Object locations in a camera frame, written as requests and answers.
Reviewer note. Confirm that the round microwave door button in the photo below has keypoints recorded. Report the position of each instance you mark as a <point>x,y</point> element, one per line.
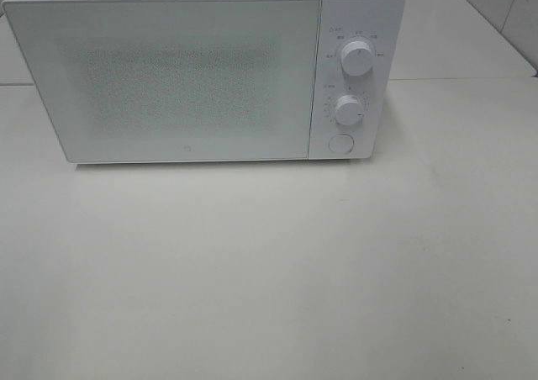
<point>341,144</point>

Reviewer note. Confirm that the white microwave knob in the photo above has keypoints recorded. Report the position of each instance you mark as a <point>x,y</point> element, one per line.
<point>356,57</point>
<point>349,110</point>

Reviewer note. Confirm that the white microwave door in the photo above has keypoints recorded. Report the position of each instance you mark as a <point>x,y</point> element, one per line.
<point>152,81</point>

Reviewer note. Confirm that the white microwave oven body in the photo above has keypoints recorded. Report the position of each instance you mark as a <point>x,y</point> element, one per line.
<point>340,21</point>

